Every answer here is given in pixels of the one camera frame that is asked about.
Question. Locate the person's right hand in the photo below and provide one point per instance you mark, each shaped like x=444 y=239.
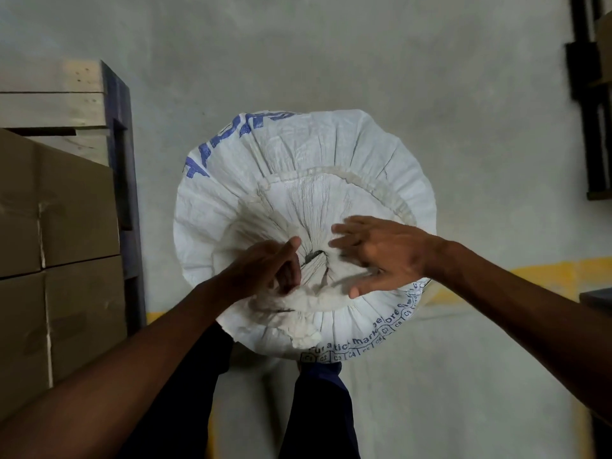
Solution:
x=397 y=253

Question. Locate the person's left hand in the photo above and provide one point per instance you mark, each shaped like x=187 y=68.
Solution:
x=253 y=270

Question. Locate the person's right little finger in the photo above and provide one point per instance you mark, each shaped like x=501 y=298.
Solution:
x=359 y=218

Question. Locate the person's right middle finger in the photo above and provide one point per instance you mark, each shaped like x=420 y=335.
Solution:
x=345 y=242

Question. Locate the person's right thumb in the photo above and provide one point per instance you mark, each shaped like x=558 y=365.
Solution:
x=366 y=283

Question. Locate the person's left thumb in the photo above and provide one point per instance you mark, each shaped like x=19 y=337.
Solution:
x=286 y=249

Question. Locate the white woven sack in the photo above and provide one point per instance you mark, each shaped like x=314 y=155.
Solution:
x=311 y=157

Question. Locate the person's left forearm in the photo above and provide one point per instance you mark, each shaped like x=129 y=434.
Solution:
x=119 y=372

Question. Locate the person's right forearm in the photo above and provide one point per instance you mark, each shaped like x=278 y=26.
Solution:
x=535 y=320

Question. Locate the person's dark blue trousers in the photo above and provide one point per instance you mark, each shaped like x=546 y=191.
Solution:
x=320 y=415

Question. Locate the brown cardboard box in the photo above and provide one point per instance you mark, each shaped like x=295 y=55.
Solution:
x=86 y=310
x=19 y=205
x=79 y=210
x=21 y=339

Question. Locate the dark grey block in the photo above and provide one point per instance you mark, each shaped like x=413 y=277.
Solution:
x=597 y=300

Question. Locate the black metal rack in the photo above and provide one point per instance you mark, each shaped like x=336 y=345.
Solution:
x=593 y=114

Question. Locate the wooden pallet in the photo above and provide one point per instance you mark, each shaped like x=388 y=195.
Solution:
x=52 y=100

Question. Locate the cardboard box on rack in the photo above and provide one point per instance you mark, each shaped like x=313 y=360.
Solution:
x=605 y=47

